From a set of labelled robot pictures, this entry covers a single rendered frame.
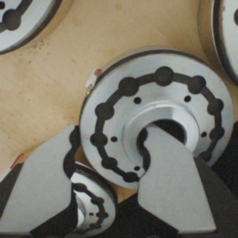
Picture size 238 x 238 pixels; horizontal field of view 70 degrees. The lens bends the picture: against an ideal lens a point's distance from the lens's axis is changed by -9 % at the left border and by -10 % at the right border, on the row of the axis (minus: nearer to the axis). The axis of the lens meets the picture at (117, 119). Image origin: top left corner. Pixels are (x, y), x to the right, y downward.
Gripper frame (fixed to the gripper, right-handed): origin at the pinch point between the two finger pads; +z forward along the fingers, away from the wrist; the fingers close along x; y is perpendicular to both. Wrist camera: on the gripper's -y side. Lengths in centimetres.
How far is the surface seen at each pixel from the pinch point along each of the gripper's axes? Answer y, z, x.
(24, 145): 2.8, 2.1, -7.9
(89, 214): 8.1, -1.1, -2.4
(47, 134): 1.7, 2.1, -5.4
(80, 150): 2.9, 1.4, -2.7
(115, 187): 6.5, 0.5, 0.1
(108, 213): 8.0, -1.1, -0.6
